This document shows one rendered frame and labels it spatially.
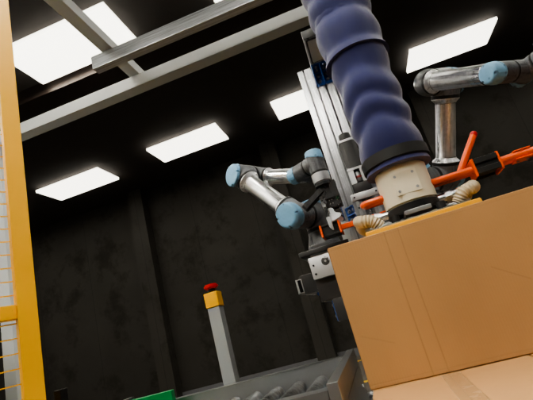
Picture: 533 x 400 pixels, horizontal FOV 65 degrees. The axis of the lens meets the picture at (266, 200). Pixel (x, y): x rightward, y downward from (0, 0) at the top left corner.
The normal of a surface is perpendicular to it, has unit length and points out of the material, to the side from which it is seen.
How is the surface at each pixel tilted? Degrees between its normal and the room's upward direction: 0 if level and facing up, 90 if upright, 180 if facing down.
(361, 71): 76
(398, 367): 90
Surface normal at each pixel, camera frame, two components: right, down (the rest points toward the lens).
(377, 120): -0.46, -0.42
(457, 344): -0.28, -0.22
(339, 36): -0.55, 0.07
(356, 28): -0.04, -0.11
